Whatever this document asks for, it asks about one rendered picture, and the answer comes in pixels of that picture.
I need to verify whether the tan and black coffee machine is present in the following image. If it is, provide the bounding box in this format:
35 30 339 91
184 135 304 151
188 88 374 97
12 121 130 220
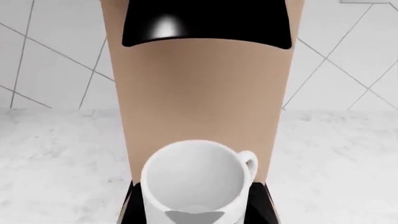
99 0 305 224

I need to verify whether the white ceramic mug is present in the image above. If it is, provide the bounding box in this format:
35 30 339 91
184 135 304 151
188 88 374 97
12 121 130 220
141 139 259 224

